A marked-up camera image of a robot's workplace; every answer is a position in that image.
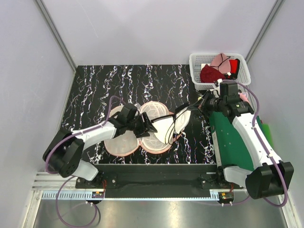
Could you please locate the blue pink cat-ear headphones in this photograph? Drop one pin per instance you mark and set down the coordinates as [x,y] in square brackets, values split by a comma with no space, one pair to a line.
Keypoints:
[244,97]

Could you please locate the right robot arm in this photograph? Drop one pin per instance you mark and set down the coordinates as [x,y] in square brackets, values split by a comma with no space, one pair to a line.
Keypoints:
[271,176]

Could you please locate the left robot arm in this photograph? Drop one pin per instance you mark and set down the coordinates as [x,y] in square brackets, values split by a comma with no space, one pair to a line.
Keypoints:
[64,154]

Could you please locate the bright red bra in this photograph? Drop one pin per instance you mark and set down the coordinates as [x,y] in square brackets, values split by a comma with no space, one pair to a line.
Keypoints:
[234,69]

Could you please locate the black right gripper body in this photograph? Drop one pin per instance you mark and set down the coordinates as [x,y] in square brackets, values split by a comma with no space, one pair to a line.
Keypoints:
[212,103]

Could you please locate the dark red lace bra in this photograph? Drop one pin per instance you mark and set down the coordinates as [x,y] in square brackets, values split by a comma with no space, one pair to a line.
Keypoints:
[210,75]

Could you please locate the pink floral mesh laundry bag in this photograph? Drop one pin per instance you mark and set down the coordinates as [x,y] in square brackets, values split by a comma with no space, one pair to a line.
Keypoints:
[127,143]

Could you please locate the pink bra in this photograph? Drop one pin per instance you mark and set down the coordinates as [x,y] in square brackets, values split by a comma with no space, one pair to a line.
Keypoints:
[221,63]

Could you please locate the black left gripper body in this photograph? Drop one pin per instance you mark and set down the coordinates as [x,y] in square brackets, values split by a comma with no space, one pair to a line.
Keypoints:
[137,125]

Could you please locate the white bra with black straps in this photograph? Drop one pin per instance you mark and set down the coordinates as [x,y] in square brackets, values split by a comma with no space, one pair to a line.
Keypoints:
[168,126]

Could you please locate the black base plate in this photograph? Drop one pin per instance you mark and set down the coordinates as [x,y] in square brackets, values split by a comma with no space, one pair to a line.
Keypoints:
[157,181]

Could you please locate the black marble-pattern mat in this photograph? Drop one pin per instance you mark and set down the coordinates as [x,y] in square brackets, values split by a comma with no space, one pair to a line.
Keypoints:
[95,89]

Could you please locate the white plastic laundry basket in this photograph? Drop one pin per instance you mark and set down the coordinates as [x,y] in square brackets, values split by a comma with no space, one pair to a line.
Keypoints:
[197,59]

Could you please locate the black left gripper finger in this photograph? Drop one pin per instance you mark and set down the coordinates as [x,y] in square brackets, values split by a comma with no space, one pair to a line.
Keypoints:
[151,128]
[142,126]

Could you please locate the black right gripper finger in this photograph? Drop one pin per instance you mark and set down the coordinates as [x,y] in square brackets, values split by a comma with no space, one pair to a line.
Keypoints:
[193,104]
[202,97]

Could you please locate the green ring binder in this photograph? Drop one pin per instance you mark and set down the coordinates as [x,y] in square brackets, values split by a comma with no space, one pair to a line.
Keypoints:
[228,144]

